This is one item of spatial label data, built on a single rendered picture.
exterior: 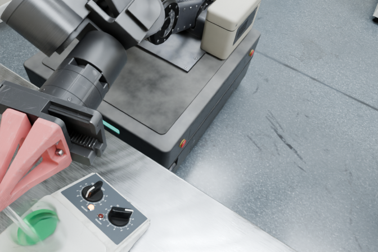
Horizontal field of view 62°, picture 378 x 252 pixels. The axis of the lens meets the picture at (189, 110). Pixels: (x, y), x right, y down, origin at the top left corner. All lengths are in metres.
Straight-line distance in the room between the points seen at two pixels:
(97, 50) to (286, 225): 1.22
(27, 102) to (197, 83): 0.98
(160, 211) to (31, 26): 0.35
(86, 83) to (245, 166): 1.23
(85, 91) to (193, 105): 0.87
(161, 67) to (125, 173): 0.76
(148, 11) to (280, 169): 1.27
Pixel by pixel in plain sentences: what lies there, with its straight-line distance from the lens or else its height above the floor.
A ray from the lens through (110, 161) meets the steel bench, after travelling 0.59.
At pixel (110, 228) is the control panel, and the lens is 0.48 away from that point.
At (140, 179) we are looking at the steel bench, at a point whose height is 0.75.
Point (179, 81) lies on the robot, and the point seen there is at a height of 0.37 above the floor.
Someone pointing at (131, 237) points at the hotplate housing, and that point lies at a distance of 0.49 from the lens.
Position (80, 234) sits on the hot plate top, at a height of 0.84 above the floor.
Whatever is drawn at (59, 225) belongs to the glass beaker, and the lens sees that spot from 0.39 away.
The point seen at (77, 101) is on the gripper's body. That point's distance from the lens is 0.32.
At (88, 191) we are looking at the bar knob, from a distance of 0.50.
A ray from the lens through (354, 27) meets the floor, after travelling 2.59.
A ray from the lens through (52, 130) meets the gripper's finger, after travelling 0.29.
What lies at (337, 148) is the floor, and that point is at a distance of 1.75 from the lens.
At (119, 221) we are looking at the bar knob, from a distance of 0.49.
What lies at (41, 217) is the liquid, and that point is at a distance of 0.43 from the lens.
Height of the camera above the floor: 1.27
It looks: 52 degrees down
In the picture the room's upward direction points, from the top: 11 degrees clockwise
